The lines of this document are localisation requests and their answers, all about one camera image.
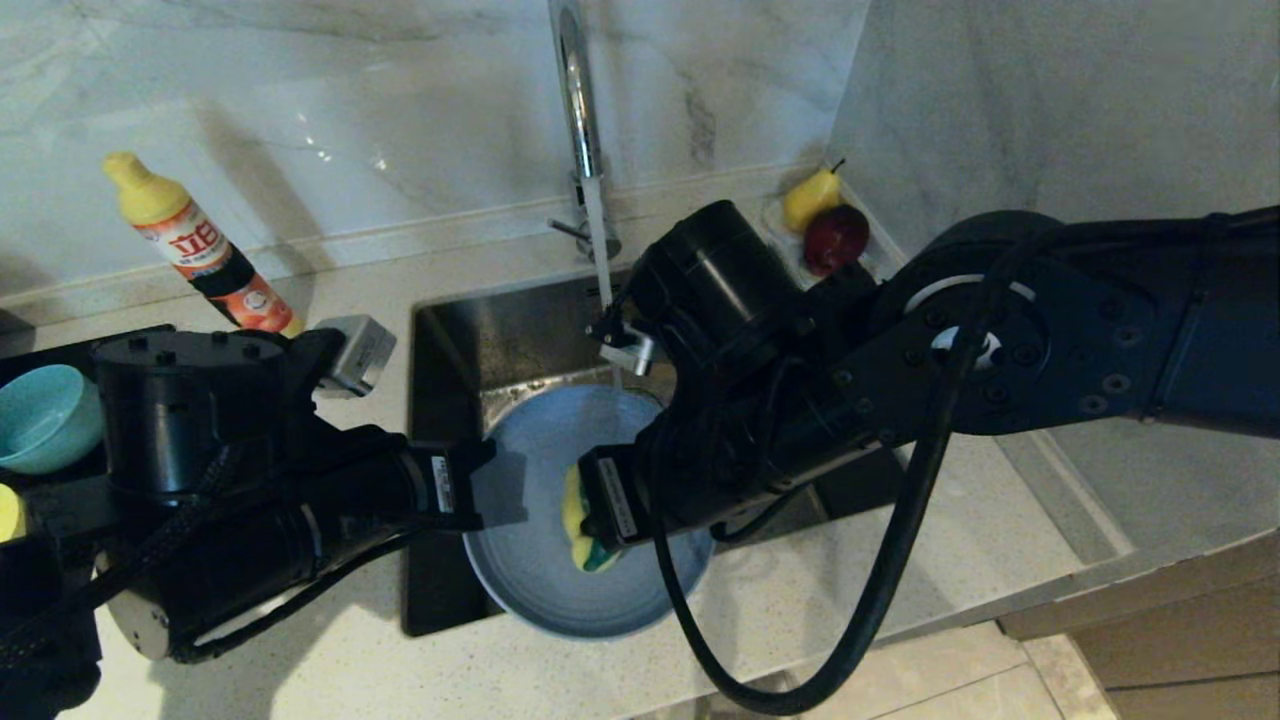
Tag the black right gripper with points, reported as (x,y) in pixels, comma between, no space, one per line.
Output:
(720,470)

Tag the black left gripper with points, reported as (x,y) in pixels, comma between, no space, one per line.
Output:
(330,520)

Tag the green and yellow sponge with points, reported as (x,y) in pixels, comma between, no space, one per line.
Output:
(578,530)

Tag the grey-blue plate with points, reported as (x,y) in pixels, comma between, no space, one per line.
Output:
(560,590)

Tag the orange dish soap bottle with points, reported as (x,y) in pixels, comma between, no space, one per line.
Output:
(205,255)

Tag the teal bowl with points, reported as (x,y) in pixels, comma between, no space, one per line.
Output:
(45,420)

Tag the yellow bowl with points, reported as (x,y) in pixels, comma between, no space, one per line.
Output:
(10,510)

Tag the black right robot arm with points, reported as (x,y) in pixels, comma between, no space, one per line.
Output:
(1100,330)

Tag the stainless steel sink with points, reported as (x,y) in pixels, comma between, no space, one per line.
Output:
(470,330)

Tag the black right wrist motor cylinder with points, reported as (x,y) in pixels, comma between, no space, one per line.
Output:
(720,285)

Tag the small white dish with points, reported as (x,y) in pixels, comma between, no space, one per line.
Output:
(870,262)

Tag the red apple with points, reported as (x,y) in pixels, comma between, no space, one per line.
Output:
(835,240)

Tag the yellow pear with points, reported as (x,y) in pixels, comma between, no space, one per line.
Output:
(805,200)

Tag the chrome kitchen faucet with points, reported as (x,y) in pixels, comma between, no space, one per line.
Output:
(580,110)

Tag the black induction cooktop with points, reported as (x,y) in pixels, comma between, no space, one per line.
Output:
(50,350)

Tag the wooden cabinet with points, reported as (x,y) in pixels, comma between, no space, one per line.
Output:
(1180,650)

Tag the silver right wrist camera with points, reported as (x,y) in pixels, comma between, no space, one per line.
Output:
(625,348)

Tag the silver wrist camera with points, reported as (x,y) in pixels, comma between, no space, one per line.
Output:
(360,352)
(625,348)

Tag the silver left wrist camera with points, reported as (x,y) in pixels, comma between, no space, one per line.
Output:
(360,352)

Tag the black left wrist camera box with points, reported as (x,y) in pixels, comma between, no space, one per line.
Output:
(190,410)

